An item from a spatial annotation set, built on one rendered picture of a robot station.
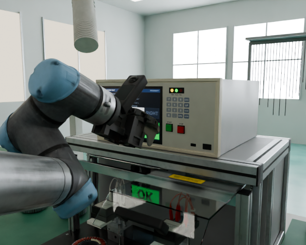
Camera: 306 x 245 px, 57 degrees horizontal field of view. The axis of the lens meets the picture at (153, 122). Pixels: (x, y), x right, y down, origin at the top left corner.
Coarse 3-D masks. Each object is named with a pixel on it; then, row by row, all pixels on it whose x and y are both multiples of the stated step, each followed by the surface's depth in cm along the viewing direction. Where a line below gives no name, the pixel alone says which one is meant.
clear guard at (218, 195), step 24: (120, 192) 63; (144, 192) 63; (168, 192) 63; (192, 192) 63; (216, 192) 63; (96, 216) 61; (168, 216) 54; (192, 216) 52; (144, 240) 53; (168, 240) 51; (192, 240) 49
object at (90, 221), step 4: (104, 200) 94; (96, 204) 91; (100, 204) 91; (92, 208) 90; (96, 208) 89; (100, 208) 88; (92, 212) 90; (96, 212) 89; (92, 216) 90; (88, 220) 89; (92, 220) 89; (92, 224) 87
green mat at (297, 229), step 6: (294, 222) 115; (300, 222) 115; (288, 228) 110; (294, 228) 110; (300, 228) 110; (288, 234) 105; (294, 234) 105; (300, 234) 105; (288, 240) 101; (294, 240) 101; (300, 240) 101
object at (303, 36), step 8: (304, 32) 338; (248, 40) 383; (256, 40) 383; (264, 40) 383; (272, 40) 380; (280, 40) 374; (288, 40) 369; (296, 40) 364; (304, 40) 359; (256, 48) 394; (248, 56) 400; (264, 56) 389; (288, 56) 373; (304, 56) 362; (248, 64) 401; (264, 64) 390; (272, 64) 384; (288, 64) 374; (304, 64) 363; (248, 72) 402; (272, 72) 386; (296, 80) 370; (280, 88) 382
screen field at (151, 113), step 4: (140, 108) 85; (144, 108) 84; (148, 108) 84; (152, 108) 83; (156, 108) 82; (148, 112) 84; (152, 112) 83; (156, 112) 82; (152, 116) 83; (156, 116) 82
